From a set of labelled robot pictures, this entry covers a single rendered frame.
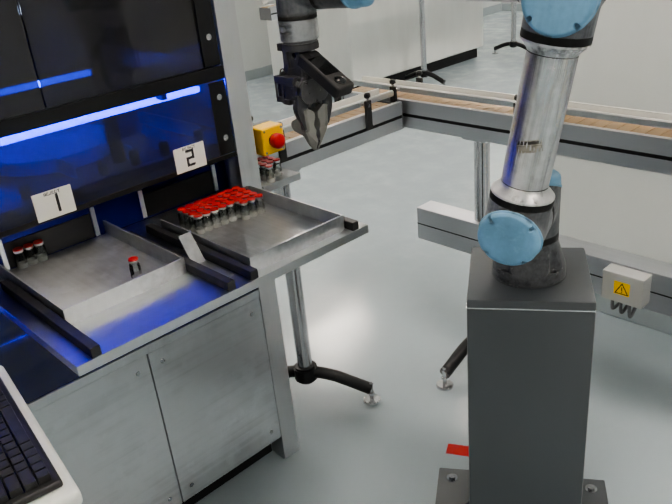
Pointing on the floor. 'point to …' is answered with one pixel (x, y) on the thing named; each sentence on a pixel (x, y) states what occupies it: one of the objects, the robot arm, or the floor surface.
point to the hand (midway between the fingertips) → (317, 143)
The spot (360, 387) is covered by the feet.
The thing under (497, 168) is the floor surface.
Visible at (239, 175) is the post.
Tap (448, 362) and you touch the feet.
